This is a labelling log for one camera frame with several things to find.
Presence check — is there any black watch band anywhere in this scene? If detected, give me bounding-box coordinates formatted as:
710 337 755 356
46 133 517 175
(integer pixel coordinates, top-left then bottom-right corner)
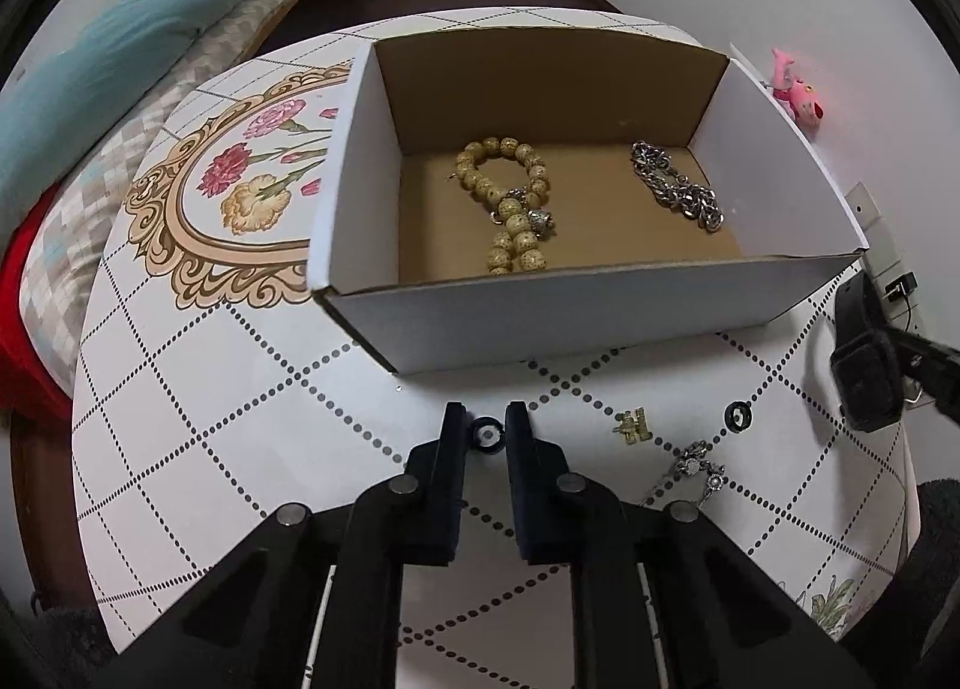
830 272 907 432

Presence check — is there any gold H earring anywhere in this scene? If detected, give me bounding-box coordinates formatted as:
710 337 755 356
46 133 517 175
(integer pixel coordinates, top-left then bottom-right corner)
613 407 652 446

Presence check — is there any thin silver necklace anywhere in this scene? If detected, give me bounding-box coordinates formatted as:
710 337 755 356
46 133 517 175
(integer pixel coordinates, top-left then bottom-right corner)
644 438 728 511

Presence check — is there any wooden bead bracelet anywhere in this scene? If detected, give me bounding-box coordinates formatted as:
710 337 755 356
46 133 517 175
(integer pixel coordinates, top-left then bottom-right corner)
452 135 559 277

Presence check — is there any silver chain bracelet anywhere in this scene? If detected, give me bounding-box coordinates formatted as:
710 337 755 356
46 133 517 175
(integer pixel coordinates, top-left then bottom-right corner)
628 138 728 234

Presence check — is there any black charger plug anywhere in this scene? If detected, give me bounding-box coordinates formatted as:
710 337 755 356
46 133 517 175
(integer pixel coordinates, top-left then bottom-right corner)
884 270 918 302

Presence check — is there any white cardboard box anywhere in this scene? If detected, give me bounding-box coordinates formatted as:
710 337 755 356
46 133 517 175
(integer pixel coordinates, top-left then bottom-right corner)
306 26 867 375

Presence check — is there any pink panther plush toy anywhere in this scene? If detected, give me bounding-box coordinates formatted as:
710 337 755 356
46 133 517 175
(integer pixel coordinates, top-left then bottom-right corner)
771 47 825 134

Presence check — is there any red blanket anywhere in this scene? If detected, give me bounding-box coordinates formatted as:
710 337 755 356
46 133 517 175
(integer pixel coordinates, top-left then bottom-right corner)
0 185 77 428

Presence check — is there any checkered mattress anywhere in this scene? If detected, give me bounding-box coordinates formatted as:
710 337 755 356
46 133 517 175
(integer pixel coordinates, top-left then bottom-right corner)
14 0 297 390

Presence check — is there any teal quilt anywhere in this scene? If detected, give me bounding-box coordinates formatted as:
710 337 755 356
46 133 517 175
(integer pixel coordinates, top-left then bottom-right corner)
2 0 244 237

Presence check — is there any wall power strip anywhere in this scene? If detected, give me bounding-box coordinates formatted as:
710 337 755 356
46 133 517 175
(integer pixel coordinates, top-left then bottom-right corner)
846 182 928 336

